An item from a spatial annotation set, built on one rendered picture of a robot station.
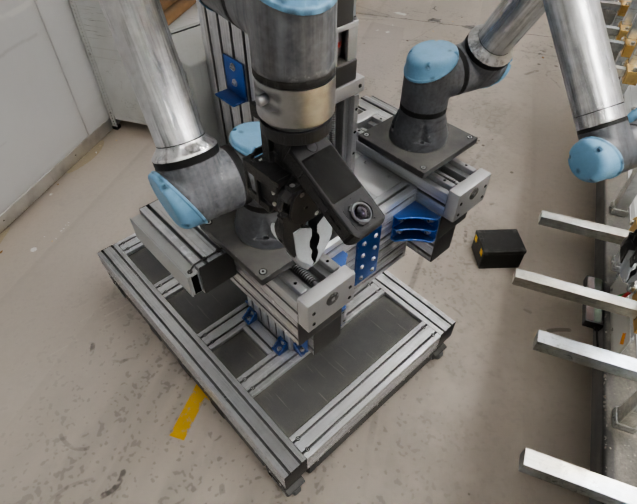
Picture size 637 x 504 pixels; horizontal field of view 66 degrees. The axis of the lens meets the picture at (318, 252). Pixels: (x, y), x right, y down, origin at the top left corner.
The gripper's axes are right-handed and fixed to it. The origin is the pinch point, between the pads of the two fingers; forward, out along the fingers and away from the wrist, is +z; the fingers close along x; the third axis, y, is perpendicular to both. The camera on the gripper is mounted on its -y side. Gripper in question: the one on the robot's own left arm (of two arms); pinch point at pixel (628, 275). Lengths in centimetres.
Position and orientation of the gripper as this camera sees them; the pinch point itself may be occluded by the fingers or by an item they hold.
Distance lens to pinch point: 121.1
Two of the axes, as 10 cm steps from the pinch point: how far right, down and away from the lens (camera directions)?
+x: 9.2, 2.9, -2.6
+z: 0.0, 6.8, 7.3
